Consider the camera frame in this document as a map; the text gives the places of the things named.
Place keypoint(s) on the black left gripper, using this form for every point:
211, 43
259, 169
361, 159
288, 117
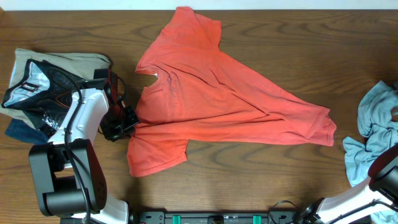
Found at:
134, 119

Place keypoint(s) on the folded black patterned shirt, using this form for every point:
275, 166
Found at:
44, 95

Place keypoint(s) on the folded beige shirt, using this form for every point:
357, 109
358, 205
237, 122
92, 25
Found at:
80, 64

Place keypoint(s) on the folded navy blue shirt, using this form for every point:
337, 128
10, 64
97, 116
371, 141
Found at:
20, 131

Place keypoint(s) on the red t-shirt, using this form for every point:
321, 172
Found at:
203, 94

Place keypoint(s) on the light blue t-shirt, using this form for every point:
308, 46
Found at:
375, 123

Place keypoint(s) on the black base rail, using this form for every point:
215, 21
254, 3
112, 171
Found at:
273, 216

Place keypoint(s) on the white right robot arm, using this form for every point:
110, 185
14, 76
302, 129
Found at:
377, 192

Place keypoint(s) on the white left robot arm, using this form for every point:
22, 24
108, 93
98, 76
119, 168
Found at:
69, 181

